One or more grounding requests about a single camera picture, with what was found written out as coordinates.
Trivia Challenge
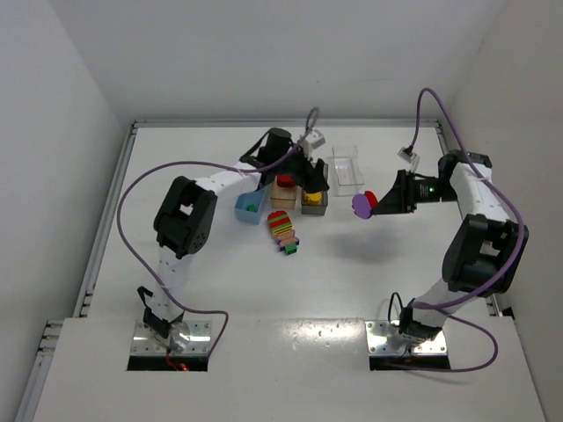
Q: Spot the blue rectangular bin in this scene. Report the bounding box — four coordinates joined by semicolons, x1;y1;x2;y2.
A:
234;187;267;225

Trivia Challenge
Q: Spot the red rounded lego brick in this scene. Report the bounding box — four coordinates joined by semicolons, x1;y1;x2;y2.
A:
364;191;378;208

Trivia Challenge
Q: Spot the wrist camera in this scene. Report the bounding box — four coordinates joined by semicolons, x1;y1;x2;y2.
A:
398;145;420;166
299;129;325;155

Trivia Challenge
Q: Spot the metal base plate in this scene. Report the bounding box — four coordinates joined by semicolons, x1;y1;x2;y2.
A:
130;320;212;357
365;320;448;358

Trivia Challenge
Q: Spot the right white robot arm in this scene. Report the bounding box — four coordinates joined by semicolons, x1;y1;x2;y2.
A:
368;150;529;345

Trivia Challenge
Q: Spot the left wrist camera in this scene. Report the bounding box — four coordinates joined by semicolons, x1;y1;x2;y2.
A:
299;129;325;155

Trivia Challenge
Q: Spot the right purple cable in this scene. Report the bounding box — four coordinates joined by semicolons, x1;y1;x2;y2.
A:
386;87;529;373

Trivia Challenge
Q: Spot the grey translucent bin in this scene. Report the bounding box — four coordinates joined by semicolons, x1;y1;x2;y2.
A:
301;190;328;216

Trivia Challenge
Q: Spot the yellow rounded lego brick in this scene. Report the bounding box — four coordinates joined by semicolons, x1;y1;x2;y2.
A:
303;192;323;206

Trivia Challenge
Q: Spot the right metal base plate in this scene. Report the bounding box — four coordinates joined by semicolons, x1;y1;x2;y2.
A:
365;320;448;358

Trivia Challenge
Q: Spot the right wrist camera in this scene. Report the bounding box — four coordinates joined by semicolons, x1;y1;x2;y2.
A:
398;145;420;166

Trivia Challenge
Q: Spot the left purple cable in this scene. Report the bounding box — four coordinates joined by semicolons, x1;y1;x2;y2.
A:
116;107;320;357

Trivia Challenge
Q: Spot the purple butterfly lego brick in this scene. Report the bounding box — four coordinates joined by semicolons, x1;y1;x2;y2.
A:
275;232;300;255

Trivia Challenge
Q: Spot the green number lego brick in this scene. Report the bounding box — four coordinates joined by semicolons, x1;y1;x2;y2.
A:
284;244;298;255

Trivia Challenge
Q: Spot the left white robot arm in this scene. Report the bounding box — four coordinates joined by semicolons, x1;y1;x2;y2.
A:
138;127;329;339

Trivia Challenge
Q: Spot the tan translucent bin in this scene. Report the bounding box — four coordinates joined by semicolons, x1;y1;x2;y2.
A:
270;178;298;210

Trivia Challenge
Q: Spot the clear transparent bin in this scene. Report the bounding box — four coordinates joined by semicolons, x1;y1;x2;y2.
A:
333;145;364;197

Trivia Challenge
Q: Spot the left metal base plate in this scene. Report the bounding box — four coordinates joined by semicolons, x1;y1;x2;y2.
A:
130;320;212;357

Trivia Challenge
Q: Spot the purple cable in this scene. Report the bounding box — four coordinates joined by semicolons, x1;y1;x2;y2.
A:
116;107;320;357
386;87;529;373

